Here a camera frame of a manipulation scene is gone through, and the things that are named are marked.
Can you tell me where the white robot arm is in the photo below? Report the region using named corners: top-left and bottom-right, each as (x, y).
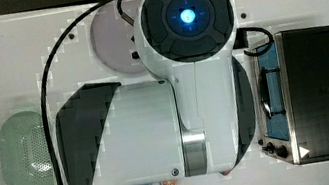
top-left (55, 0), bottom-right (256, 185)

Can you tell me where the green perforated strainer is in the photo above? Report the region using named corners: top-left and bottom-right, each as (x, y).
top-left (0, 111), bottom-right (55, 185)

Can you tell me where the lilac round plate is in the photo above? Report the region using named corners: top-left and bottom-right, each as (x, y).
top-left (90, 0), bottom-right (145, 75)

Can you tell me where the orange slice toy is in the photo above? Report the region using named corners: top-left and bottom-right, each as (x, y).
top-left (160, 180), bottom-right (177, 185)

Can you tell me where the black toaster oven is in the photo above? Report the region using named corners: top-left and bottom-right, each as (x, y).
top-left (250, 25), bottom-right (329, 165)

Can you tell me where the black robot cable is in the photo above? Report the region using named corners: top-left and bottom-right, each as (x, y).
top-left (24, 0), bottom-right (151, 185)

